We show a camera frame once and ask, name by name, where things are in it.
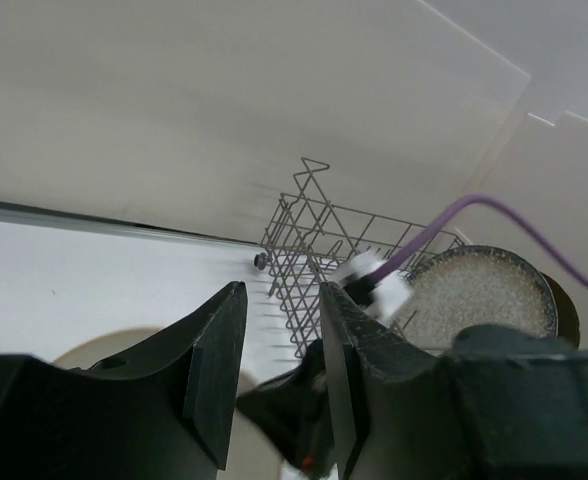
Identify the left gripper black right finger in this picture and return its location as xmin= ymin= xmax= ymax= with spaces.
xmin=321 ymin=284 xmax=588 ymax=479

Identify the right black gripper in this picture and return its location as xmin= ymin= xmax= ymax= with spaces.
xmin=236 ymin=339 xmax=335 ymax=478

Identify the brown glazed round plate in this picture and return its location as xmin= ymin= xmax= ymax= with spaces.
xmin=542 ymin=273 xmax=581 ymax=349

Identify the speckled white dark-rimmed plate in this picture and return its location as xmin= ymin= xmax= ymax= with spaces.
xmin=392 ymin=245 xmax=558 ymax=354

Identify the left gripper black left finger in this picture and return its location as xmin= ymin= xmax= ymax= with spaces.
xmin=0 ymin=282 xmax=247 ymax=479

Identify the grey wire dish rack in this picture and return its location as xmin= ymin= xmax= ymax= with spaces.
xmin=253 ymin=157 xmax=468 ymax=361

